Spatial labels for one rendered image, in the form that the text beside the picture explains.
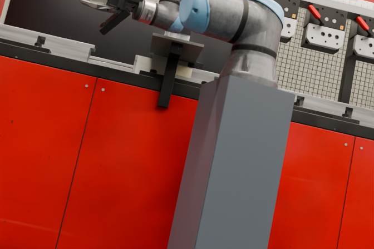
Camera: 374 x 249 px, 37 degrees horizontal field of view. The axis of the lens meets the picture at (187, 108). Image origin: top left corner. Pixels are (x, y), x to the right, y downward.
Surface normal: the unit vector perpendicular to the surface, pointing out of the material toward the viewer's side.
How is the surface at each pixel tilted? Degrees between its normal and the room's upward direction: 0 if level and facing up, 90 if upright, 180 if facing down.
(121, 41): 90
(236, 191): 90
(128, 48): 90
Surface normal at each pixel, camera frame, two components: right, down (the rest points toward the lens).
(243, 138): 0.34, -0.08
